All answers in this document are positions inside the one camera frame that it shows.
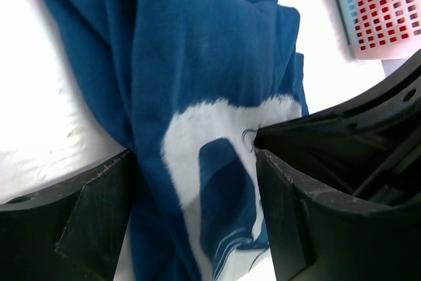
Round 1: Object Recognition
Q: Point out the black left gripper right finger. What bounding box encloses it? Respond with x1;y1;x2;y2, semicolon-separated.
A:
257;150;420;280

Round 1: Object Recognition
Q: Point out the white perforated plastic basket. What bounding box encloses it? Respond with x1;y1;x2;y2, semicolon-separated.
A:
337;0;420;60

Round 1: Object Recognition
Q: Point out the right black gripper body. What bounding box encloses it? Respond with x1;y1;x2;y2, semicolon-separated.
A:
255;63;420;204

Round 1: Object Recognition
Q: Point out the dark blue t shirt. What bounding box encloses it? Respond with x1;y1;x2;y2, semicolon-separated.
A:
44;0;309;280

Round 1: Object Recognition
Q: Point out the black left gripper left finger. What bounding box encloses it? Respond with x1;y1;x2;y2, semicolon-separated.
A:
1;151;137;280

